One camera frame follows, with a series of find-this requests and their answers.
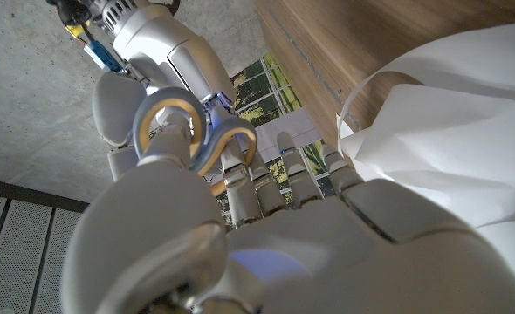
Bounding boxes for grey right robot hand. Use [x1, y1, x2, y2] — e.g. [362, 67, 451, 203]
[91, 0, 237, 183]

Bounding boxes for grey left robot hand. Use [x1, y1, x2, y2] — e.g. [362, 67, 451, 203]
[60, 106, 515, 314]

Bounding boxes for grey yellow handled scissors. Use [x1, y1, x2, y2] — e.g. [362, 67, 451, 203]
[132, 85, 258, 197]

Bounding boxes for white receipt paper strip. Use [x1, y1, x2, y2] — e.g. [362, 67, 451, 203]
[335, 21, 515, 314]

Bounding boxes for printed window forest backdrop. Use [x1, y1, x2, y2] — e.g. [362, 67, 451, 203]
[213, 51, 346, 230]

